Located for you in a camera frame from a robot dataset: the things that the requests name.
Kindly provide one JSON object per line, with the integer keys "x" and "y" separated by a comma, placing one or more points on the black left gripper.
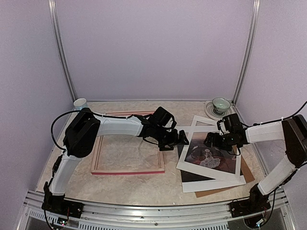
{"x": 174, "y": 141}

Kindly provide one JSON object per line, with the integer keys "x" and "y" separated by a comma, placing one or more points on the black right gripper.
{"x": 209, "y": 138}

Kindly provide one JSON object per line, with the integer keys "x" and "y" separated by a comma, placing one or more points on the white mat board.
{"x": 211, "y": 162}

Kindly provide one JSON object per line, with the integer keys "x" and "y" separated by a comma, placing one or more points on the pink wooden picture frame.
{"x": 119, "y": 151}

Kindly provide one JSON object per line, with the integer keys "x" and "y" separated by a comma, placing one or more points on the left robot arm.
{"x": 82, "y": 132}

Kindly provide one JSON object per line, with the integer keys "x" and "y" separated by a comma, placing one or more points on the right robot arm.
{"x": 285, "y": 136}

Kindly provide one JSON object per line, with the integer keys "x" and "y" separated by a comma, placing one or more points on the green teacup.
{"x": 220, "y": 105}

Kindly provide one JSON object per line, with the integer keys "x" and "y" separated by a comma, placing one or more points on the brown backing board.
{"x": 248, "y": 176}

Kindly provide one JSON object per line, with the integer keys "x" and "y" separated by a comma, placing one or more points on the white paper cup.
{"x": 80, "y": 103}

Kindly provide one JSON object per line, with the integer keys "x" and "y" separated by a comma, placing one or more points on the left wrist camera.
{"x": 161, "y": 117}

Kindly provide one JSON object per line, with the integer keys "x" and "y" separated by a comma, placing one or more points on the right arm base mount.
{"x": 246, "y": 207}

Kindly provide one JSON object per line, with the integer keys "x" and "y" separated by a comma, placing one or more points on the aluminium front rail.
{"x": 103, "y": 216}

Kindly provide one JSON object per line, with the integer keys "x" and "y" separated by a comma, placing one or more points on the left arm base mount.
{"x": 65, "y": 208}

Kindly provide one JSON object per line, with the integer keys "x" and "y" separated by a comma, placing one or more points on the right aluminium post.
{"x": 248, "y": 51}

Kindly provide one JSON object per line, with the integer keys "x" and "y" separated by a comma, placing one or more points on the aluminium post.
{"x": 56, "y": 28}
{"x": 248, "y": 51}

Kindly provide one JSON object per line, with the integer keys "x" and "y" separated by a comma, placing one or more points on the left aluminium post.
{"x": 56, "y": 28}

